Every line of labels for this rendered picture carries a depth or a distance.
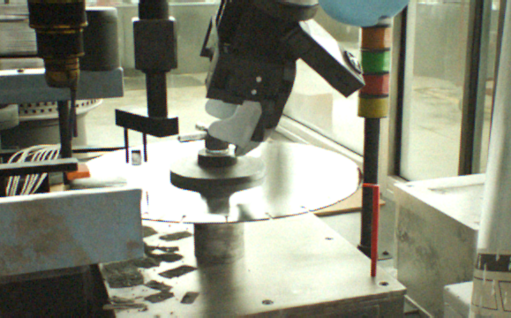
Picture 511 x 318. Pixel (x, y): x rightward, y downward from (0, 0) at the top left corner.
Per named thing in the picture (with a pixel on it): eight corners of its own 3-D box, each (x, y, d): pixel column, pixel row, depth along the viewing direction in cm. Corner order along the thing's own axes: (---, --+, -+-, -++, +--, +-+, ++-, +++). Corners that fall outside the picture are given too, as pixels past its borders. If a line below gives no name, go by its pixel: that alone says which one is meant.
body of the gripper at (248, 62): (197, 57, 77) (228, -45, 70) (274, 70, 80) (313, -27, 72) (204, 105, 72) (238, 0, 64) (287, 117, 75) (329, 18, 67)
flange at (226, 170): (209, 155, 93) (209, 135, 92) (284, 168, 87) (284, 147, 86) (148, 176, 84) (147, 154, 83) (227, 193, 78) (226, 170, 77)
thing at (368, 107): (379, 111, 109) (379, 91, 108) (394, 117, 105) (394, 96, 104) (350, 113, 108) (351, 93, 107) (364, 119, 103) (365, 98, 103)
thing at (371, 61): (380, 67, 107) (381, 47, 107) (395, 71, 103) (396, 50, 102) (352, 69, 106) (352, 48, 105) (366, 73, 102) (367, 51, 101)
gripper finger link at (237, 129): (196, 148, 81) (217, 83, 75) (247, 155, 83) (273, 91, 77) (198, 169, 79) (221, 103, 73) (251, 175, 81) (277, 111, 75)
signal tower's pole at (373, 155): (370, 256, 113) (375, 114, 108) (378, 261, 111) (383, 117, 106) (356, 258, 113) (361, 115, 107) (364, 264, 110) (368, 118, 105)
